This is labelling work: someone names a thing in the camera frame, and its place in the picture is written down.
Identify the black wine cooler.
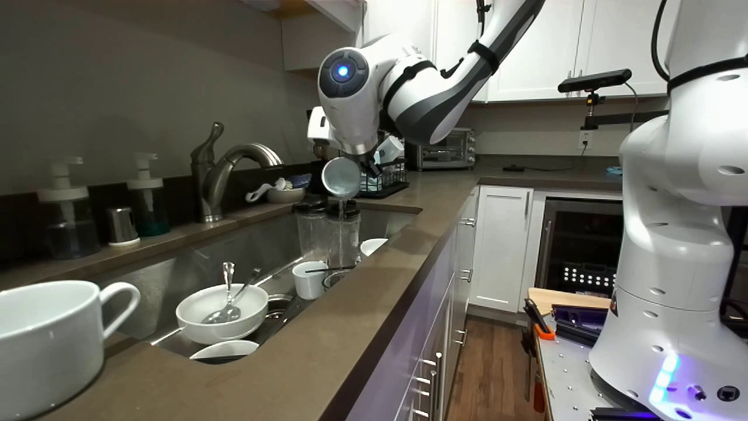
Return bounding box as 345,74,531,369
534,196,623,297

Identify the green soap dispenser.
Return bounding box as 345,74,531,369
125,153,170,236

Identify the small white mug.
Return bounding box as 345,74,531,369
319,156,362,196

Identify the white saucer in sink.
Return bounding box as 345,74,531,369
188,340,258,361

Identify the small metal cup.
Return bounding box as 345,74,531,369
106,207,139,245

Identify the toaster oven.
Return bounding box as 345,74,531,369
417,128,475,168

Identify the glass jar black lid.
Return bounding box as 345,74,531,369
327,202,360,266
292,199,327,259

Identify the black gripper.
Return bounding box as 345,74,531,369
343,148,383,177

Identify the large white mug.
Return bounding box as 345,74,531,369
0,281,139,421

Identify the clear soap dispenser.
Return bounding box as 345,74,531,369
36,156,101,259

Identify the metal spoon in bowl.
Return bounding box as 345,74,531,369
203,263,261,323

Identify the small white cup in sink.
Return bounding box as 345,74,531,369
292,263,327,300

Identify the white bowl in sink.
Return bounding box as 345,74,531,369
175,284,269,345

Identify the black camera on stand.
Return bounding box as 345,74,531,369
559,67,631,130

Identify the small bowl with sponge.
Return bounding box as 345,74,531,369
246,177,303,204

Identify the black dish rack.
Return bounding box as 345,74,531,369
360,159,406,199

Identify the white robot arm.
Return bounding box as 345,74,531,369
317,0,748,421

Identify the white plate in sink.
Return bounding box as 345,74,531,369
360,239,388,259

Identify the chrome kitchen faucet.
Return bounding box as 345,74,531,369
188,122,282,225

